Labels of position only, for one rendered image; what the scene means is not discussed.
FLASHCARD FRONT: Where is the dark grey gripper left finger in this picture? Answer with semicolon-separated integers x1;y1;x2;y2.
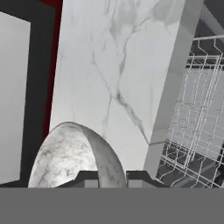
56;170;100;189

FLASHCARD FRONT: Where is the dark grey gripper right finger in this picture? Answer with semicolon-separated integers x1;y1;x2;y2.
126;170;172;189

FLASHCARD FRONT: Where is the white marble bowl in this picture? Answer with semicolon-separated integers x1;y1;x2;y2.
27;121;128;189

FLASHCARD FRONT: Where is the dark grey dishwasher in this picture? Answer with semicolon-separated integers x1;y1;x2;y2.
154;0;224;189

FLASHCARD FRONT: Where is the white wire dishwasher rack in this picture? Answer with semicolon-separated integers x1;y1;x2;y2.
156;34;224;189

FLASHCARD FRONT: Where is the grey panel with dark frame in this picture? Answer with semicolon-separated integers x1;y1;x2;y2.
0;0;57;188

